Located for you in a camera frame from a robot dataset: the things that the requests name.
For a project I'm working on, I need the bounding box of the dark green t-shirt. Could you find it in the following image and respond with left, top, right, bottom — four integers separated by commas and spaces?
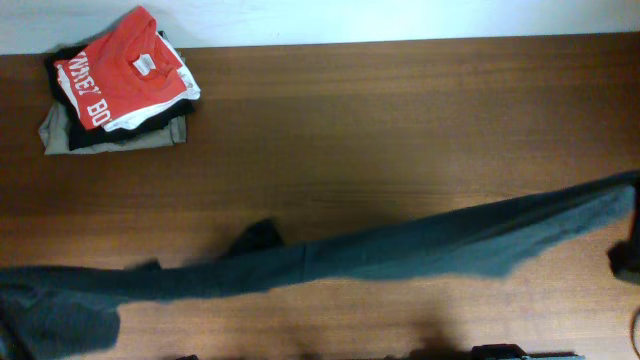
1, 172, 639, 359

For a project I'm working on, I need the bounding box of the white folded shirt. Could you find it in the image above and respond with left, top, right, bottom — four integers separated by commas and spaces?
55, 34, 202, 133

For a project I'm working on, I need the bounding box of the red folded t-shirt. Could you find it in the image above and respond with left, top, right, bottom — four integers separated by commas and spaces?
53, 4, 189, 131

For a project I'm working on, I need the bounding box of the black folded shirt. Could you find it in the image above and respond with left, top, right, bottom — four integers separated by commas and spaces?
40, 29, 197, 154

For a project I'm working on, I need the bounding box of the olive grey folded garment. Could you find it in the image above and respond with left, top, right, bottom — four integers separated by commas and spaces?
38, 57, 188, 156

